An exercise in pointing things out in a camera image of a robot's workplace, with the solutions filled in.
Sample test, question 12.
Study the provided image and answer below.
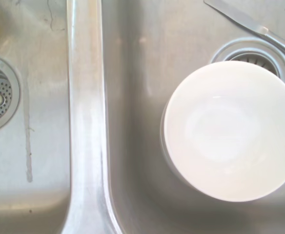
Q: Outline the stainless steel double sink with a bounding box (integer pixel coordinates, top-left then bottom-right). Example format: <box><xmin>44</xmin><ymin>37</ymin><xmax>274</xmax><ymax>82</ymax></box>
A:
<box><xmin>0</xmin><ymin>0</ymin><xmax>285</xmax><ymax>234</ymax></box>

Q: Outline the white ceramic bowl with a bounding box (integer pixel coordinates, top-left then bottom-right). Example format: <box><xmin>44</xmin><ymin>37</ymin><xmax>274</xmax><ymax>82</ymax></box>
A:
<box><xmin>160</xmin><ymin>60</ymin><xmax>285</xmax><ymax>203</ymax></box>

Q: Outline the metal disposal drain flange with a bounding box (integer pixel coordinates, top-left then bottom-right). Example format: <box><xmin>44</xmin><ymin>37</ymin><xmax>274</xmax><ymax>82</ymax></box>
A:
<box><xmin>209</xmin><ymin>38</ymin><xmax>285</xmax><ymax>85</ymax></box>

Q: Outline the silver table knife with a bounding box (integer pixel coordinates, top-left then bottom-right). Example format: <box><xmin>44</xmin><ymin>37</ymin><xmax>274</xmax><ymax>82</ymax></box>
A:
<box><xmin>203</xmin><ymin>0</ymin><xmax>285</xmax><ymax>61</ymax></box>

